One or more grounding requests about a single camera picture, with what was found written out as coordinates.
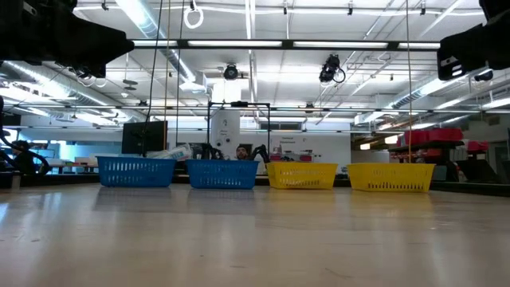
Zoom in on black computer monitor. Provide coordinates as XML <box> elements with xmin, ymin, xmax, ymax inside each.
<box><xmin>121</xmin><ymin>120</ymin><xmax>169</xmax><ymax>155</ymax></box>

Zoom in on red storage bin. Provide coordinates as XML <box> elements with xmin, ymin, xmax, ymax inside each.
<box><xmin>466</xmin><ymin>140</ymin><xmax>490</xmax><ymax>153</ymax></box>
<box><xmin>404</xmin><ymin>127</ymin><xmax>464</xmax><ymax>147</ymax></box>

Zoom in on white hanging ring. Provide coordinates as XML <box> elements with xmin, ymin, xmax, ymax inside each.
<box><xmin>182</xmin><ymin>6</ymin><xmax>205</xmax><ymax>30</ymax></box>

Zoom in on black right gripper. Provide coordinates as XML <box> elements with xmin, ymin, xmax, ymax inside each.
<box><xmin>436</xmin><ymin>22</ymin><xmax>490</xmax><ymax>83</ymax></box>

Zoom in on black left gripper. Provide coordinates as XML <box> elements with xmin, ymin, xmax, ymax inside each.
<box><xmin>23</xmin><ymin>0</ymin><xmax>135</xmax><ymax>79</ymax></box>

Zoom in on black overhead camera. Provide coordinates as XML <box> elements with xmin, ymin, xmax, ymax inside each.
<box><xmin>222</xmin><ymin>63</ymin><xmax>239</xmax><ymax>81</ymax></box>

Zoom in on black ceiling camera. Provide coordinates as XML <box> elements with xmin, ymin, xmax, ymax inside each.
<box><xmin>318</xmin><ymin>53</ymin><xmax>346</xmax><ymax>85</ymax></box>

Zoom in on yellow plastic basket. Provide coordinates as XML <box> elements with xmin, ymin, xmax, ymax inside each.
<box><xmin>346</xmin><ymin>162</ymin><xmax>436</xmax><ymax>194</ymax></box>
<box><xmin>265</xmin><ymin>161</ymin><xmax>339</xmax><ymax>191</ymax></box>

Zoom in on blue plastic basket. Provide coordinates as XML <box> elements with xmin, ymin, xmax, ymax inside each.
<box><xmin>185</xmin><ymin>159</ymin><xmax>260</xmax><ymax>191</ymax></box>
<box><xmin>96</xmin><ymin>155</ymin><xmax>177</xmax><ymax>188</ymax></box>

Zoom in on thin yellow hanging cable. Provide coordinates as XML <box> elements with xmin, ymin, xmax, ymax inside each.
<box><xmin>404</xmin><ymin>0</ymin><xmax>413</xmax><ymax>164</ymax></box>

